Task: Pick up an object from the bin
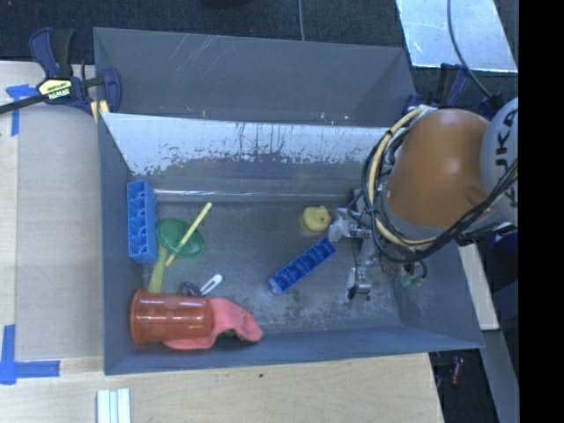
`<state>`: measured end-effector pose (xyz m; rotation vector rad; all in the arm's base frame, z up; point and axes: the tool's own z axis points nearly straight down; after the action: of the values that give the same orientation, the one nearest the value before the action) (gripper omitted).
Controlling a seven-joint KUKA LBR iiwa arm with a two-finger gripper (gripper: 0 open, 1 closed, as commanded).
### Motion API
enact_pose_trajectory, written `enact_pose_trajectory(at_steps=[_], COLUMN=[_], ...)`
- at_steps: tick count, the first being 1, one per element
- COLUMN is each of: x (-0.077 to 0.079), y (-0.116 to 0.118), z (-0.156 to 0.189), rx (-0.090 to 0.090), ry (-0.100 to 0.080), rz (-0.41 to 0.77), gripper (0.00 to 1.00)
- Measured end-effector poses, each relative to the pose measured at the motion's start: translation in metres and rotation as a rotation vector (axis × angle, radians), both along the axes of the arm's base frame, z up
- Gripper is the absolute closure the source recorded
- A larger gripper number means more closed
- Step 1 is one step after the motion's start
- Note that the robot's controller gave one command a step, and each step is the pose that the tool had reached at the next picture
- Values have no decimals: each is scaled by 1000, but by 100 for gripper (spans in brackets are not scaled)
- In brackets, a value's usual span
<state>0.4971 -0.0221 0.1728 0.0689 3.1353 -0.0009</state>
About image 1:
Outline blue plastic tray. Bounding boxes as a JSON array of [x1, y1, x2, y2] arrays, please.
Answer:
[[267, 236, 338, 295], [126, 179, 160, 265]]

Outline yellow rubber duck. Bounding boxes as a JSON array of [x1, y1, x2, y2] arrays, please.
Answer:
[[301, 204, 333, 233]]

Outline pink cloth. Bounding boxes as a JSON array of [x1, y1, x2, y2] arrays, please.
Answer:
[[162, 296, 265, 352]]

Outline white clip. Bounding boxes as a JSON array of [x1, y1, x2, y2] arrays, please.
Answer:
[[198, 273, 224, 296]]

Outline small purple object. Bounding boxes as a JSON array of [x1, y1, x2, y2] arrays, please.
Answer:
[[177, 280, 204, 299]]

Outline yellow thin stick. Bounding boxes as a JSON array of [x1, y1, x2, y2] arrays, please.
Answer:
[[164, 201, 214, 268]]

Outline green round strainer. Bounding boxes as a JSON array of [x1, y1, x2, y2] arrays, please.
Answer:
[[146, 217, 206, 295]]

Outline orange translucent cup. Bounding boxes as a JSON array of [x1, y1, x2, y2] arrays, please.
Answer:
[[128, 287, 215, 347]]

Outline grey metal bin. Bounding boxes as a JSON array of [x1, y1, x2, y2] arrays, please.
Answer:
[[92, 26, 486, 376]]

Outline pale wood board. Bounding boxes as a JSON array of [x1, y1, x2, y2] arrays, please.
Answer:
[[14, 103, 106, 363]]

